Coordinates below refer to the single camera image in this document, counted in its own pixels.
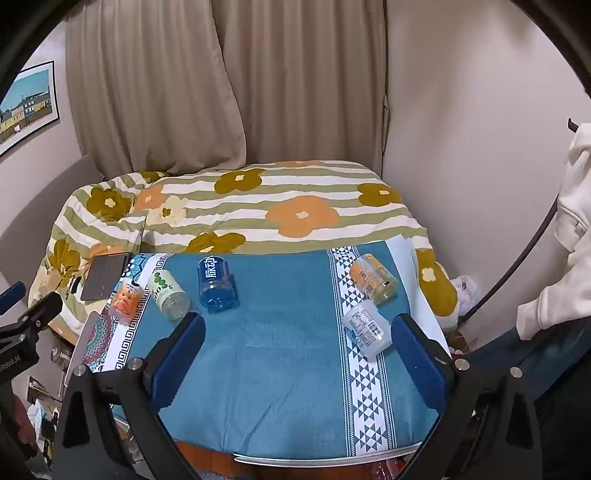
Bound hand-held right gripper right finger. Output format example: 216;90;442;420
390;313;544;480

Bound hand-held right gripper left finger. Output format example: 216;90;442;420
53;312;207;480

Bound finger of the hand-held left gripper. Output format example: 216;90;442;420
17;291;64;331
0;282;27;317

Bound clear white label cup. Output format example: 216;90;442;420
342;302;393;361

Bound green print plastic cup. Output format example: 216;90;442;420
148;270;191;321

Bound peach print plastic cup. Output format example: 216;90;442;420
110;277;145;322

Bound blue plastic cup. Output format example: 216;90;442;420
198;255;241;314

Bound orange plastic cup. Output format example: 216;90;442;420
348;254;399;306

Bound grey laptop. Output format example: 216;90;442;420
80;215;148;302

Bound white plastic bag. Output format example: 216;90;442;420
450;275;481;315

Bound blue patterned tablecloth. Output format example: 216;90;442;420
69;236;451;460

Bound blue jeans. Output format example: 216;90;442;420
465;318;591;403

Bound floral striped blanket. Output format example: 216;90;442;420
34;159;461;345

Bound white hoodie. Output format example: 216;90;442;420
516;122;591;343

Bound beige curtain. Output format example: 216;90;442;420
211;0;389;169
66;0;246;182

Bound black cable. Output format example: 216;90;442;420
459;119;583;320

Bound wall poster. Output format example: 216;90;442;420
0;60;61;158

